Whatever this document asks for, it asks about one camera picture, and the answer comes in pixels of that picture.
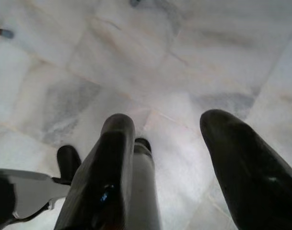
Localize black metal table legs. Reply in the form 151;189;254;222
0;26;15;39

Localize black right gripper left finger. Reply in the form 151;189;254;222
53;113;137;230

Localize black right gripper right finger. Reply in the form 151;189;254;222
199;109;292;230

